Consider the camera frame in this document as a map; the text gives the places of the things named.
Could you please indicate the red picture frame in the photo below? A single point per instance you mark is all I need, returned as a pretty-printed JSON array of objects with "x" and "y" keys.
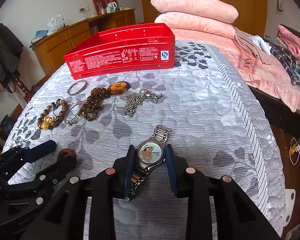
[{"x": 102, "y": 4}]

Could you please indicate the grey leaf-pattern quilted cover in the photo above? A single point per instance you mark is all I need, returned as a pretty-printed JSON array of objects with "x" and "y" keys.
[{"x": 201, "y": 106}]

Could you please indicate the wall switch box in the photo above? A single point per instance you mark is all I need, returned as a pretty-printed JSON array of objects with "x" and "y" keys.
[{"x": 280, "y": 6}]

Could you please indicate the white plastic bag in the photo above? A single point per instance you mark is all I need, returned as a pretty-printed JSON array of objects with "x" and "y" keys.
[{"x": 56, "y": 23}]

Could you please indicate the upper pink folded quilt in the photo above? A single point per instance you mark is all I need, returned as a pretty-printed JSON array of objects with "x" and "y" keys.
[{"x": 214, "y": 9}]

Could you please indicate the hanging dark clothes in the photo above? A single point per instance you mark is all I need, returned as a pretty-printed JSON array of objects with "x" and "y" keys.
[{"x": 11, "y": 49}]

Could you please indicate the red tin box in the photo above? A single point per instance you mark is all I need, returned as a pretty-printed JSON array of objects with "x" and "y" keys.
[{"x": 123, "y": 49}]

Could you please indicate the wooden coat rack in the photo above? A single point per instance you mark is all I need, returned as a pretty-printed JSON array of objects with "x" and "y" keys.
[{"x": 21, "y": 85}]

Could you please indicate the wooden sideboard cabinet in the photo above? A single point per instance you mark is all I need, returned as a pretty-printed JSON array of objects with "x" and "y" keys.
[{"x": 51, "y": 49}]

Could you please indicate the white cloth on bed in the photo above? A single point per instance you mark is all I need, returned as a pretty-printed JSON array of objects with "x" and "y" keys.
[{"x": 261, "y": 43}]

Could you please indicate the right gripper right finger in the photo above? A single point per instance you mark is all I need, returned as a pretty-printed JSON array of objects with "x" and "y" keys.
[{"x": 237, "y": 217}]

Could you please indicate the lower pink folded quilt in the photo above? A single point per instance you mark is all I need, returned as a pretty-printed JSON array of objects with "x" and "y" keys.
[{"x": 181, "y": 20}]

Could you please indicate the plaid folded clothes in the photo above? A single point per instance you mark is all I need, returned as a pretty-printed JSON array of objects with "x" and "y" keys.
[{"x": 288, "y": 62}]

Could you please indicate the light blue kettle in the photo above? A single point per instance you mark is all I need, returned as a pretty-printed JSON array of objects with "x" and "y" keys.
[{"x": 112, "y": 5}]

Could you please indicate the pink folded quilt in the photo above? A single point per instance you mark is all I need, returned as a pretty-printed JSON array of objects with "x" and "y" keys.
[
  {"x": 214, "y": 9},
  {"x": 181, "y": 20}
]

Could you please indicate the pink bedspread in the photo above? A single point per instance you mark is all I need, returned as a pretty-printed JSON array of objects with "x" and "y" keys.
[{"x": 271, "y": 79}]

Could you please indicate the pink folded clothes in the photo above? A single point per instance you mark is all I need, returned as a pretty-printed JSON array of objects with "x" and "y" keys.
[{"x": 290, "y": 40}]

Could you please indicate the silver wrist watch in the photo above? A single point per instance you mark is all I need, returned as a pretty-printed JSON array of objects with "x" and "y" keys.
[{"x": 150, "y": 154}]

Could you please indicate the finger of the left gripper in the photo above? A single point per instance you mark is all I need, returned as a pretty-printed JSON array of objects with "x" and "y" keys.
[
  {"x": 14, "y": 159},
  {"x": 21, "y": 203}
]

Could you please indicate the silver bangle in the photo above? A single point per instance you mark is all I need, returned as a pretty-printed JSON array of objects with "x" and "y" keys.
[
  {"x": 77, "y": 87},
  {"x": 73, "y": 113}
]

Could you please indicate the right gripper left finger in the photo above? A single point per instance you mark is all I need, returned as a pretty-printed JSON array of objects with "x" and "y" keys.
[{"x": 63, "y": 217}]

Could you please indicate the blue folded cloth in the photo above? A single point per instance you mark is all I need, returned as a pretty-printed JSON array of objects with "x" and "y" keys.
[{"x": 38, "y": 36}]

